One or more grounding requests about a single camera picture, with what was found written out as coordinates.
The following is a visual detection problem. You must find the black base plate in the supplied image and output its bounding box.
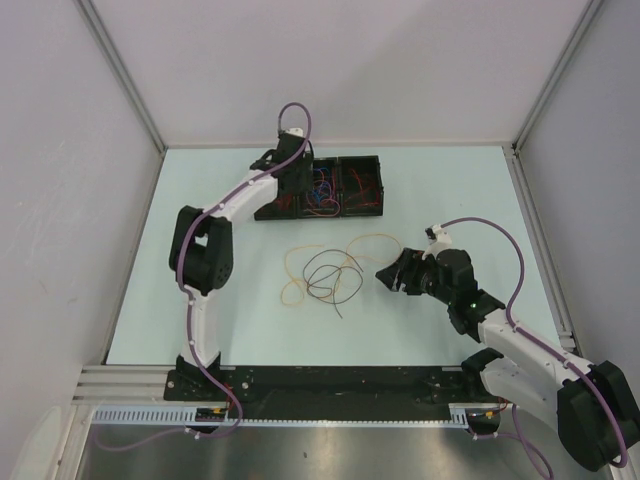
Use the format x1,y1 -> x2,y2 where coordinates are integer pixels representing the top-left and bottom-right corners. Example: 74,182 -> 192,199
163,364 -> 507,418

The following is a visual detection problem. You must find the pink maroon wire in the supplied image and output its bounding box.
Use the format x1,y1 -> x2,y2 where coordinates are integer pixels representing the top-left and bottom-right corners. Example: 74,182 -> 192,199
302,167 -> 346,214

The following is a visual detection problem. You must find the black storage bin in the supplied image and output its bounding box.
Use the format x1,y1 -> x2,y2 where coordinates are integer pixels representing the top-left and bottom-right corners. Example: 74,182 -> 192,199
338,155 -> 384,217
254,194 -> 298,221
297,157 -> 342,218

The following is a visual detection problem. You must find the grey slotted cable duct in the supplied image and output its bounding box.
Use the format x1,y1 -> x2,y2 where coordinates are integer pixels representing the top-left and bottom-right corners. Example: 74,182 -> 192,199
92,403 -> 501,429

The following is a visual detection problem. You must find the black right storage bin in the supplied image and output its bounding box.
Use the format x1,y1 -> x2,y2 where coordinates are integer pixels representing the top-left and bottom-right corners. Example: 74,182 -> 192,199
338,155 -> 384,217

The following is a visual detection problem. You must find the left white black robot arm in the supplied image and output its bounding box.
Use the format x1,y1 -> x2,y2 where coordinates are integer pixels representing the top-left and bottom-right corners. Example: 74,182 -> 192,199
169,128 -> 314,400

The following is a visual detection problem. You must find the blue wire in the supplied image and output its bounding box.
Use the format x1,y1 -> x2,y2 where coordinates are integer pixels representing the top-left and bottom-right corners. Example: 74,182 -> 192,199
304,164 -> 336,209

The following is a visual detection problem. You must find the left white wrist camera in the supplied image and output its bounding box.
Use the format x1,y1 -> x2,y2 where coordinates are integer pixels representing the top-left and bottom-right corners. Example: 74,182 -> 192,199
278,127 -> 305,138

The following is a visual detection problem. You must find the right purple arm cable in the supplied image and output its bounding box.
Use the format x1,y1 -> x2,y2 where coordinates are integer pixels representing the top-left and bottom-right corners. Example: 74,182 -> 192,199
434,217 -> 629,469

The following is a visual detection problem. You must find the red wire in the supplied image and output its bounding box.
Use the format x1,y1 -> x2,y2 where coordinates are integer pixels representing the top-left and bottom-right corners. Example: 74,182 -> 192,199
342,168 -> 381,209

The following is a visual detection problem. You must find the black middle storage bin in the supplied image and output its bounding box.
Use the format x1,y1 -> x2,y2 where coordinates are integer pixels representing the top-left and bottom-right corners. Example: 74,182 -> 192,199
297,157 -> 342,218

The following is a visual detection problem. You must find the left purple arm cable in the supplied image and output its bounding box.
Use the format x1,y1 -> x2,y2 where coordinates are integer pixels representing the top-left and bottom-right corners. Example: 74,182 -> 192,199
177,102 -> 316,381

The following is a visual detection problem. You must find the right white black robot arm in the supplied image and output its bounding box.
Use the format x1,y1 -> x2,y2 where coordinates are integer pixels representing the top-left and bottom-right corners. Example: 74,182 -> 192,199
375,248 -> 639,472

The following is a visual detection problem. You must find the black left storage bin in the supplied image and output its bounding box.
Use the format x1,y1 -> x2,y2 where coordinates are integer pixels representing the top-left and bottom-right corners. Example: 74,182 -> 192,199
254,194 -> 298,221

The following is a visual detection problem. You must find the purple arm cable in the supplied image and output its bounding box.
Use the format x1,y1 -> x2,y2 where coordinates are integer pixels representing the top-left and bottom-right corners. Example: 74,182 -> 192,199
434,217 -> 629,469
177,102 -> 316,381

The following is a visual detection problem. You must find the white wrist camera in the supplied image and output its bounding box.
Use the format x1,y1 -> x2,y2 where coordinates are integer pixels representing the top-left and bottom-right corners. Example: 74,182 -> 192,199
278,127 -> 305,138
422,224 -> 452,260

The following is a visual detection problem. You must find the aluminium frame rail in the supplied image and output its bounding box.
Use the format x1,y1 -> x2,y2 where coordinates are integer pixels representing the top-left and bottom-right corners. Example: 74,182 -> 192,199
73,365 -> 171,405

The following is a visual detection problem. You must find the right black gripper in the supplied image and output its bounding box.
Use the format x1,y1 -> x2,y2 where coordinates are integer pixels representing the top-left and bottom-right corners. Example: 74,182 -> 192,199
375,247 -> 454,305

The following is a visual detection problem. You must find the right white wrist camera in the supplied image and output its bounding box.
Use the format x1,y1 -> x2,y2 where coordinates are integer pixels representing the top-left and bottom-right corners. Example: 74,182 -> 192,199
422,224 -> 452,260

